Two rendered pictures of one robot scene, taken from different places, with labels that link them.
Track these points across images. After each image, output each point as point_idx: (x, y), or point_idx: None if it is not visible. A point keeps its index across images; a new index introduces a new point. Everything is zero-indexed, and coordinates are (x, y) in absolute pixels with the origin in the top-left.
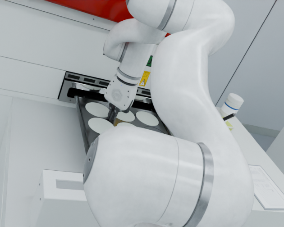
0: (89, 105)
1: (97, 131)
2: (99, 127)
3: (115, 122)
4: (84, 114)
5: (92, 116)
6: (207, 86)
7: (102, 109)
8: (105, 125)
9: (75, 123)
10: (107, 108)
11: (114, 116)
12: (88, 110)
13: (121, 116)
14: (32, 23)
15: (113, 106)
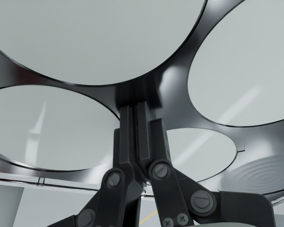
0: (19, 155)
1: (196, 179)
2: (183, 169)
3: (174, 110)
4: (99, 180)
5: (112, 167)
6: None
7: (44, 121)
8: (181, 153)
9: None
10: (19, 83)
11: (168, 145)
12: (70, 168)
13: (128, 33)
14: None
15: (126, 198)
